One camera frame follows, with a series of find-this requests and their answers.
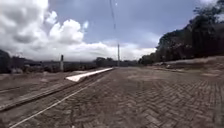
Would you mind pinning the tall utility pole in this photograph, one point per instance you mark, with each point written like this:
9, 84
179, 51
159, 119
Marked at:
118, 55

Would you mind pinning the white concrete kerb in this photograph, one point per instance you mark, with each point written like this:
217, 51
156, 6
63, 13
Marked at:
85, 74

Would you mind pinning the grey brick paved road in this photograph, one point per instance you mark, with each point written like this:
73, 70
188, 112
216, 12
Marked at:
140, 100

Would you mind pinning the low distant buildings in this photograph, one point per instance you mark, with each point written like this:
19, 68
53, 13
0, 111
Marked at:
50, 65

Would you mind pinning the dry grass bank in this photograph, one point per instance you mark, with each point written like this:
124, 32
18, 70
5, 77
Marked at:
196, 62

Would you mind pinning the row of dark trees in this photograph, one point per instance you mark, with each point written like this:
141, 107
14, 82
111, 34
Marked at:
196, 36

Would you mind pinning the grey pavement strip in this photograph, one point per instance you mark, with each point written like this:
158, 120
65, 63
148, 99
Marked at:
23, 87

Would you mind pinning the dark bush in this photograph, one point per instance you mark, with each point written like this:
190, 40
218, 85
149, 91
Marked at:
4, 61

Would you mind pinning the short dark post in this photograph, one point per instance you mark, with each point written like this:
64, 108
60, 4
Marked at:
61, 63

